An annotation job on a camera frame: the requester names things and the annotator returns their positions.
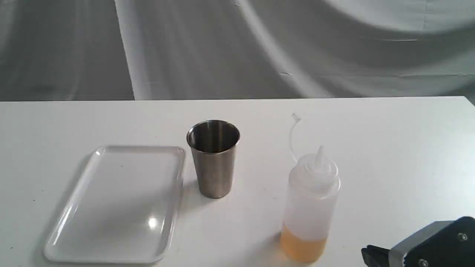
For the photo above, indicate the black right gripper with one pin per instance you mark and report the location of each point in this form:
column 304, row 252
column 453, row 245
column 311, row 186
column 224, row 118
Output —
column 444, row 243

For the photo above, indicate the stainless steel cup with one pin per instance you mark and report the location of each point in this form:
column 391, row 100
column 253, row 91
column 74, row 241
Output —
column 213, row 146

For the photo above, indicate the translucent plastic squeeze bottle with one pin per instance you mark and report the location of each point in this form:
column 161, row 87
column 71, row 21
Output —
column 313, row 189

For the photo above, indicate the white backdrop cloth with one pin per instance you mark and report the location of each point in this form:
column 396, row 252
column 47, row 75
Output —
column 84, row 50

